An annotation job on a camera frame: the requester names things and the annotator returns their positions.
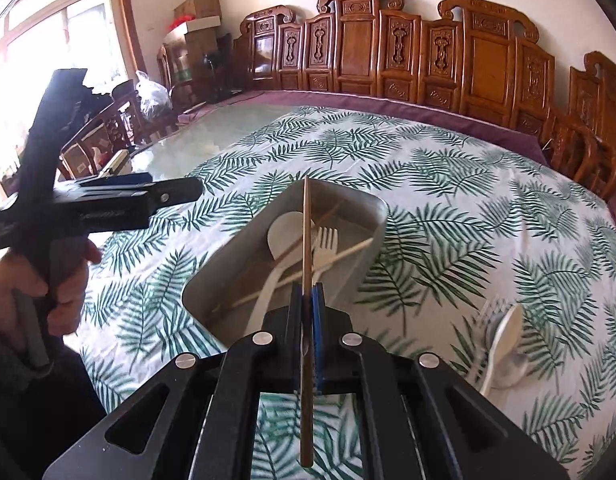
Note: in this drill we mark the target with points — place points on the green leaf print tablecloth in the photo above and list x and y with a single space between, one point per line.
438 185

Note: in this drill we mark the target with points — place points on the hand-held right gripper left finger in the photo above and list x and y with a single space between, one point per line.
297 310

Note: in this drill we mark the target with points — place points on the carved wooden sofa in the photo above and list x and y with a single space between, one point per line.
358 50

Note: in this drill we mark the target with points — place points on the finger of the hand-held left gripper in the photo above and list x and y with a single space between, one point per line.
127 178
112 207

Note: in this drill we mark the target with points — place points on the clear plastic bag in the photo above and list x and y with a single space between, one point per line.
152 95

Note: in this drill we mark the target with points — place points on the person's left hand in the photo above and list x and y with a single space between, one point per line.
2 285

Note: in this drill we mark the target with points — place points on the wooden chopstick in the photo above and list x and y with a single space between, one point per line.
328 212
306 240
348 251

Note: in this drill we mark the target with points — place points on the wooden dining chair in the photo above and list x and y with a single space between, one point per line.
163 65
125 110
87 150

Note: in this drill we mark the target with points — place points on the brown cardboard box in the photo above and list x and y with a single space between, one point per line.
197 5

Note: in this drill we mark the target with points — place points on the grey metal tray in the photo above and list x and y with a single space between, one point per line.
348 220

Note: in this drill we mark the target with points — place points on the white flat box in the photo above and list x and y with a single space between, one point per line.
192 29

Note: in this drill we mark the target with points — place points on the person's left forearm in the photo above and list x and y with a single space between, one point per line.
37 410

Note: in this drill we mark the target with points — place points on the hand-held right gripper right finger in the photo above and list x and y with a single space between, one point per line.
319 310

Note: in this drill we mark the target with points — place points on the carved wooden armchair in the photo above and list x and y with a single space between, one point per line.
608 105

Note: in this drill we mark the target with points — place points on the wooden framed window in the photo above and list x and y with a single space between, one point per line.
62 20

